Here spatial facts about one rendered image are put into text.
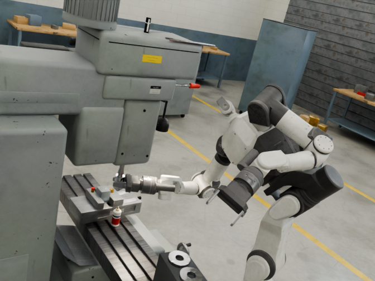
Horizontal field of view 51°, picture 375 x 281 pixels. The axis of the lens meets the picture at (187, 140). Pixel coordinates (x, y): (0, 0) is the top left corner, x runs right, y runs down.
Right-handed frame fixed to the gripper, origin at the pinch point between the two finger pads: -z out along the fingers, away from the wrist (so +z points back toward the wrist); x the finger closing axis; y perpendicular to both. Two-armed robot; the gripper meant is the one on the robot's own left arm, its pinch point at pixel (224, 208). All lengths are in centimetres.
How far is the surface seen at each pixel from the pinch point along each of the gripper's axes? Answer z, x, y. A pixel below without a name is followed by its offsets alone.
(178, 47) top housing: 39, 57, 5
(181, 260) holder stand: -10.5, 0.0, -37.1
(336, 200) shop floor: 284, -91, -303
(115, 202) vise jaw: 0, 45, -73
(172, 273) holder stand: -18.2, -0.6, -32.7
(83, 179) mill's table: 7, 76, -102
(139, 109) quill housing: 17, 54, -16
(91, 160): -9, 53, -27
